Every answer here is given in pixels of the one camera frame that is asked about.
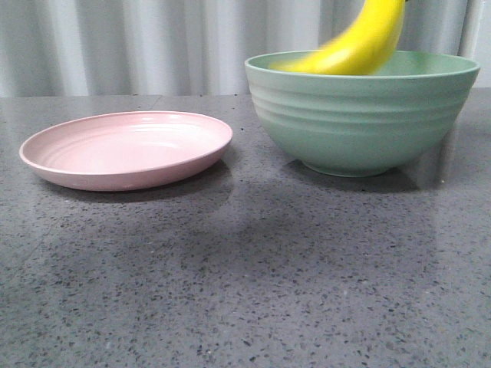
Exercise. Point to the yellow toy banana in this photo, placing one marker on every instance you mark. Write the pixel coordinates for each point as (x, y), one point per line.
(361, 49)

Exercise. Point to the grey pleated curtain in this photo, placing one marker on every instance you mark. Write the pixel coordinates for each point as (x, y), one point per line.
(80, 48)

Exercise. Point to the pink plate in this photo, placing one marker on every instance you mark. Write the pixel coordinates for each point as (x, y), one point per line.
(126, 150)

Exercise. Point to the green ribbed bowl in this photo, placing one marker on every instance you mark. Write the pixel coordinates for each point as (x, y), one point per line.
(356, 126)

